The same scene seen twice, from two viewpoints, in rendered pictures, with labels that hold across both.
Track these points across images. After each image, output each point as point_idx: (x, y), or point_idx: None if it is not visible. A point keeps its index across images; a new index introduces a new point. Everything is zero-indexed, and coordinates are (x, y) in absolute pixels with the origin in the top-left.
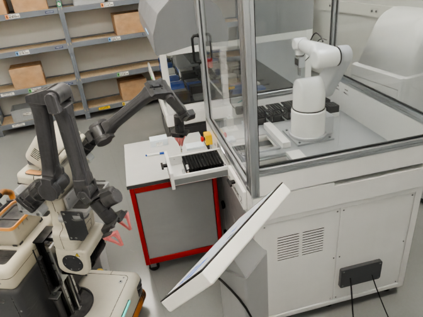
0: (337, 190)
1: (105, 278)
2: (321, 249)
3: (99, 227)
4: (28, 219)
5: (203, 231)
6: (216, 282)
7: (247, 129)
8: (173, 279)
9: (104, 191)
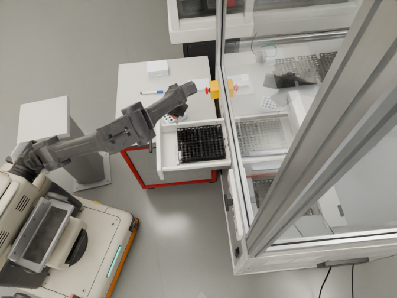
0: (357, 249)
1: (99, 217)
2: (312, 259)
3: (74, 227)
4: None
5: (198, 172)
6: (204, 214)
7: (260, 230)
8: (166, 203)
9: None
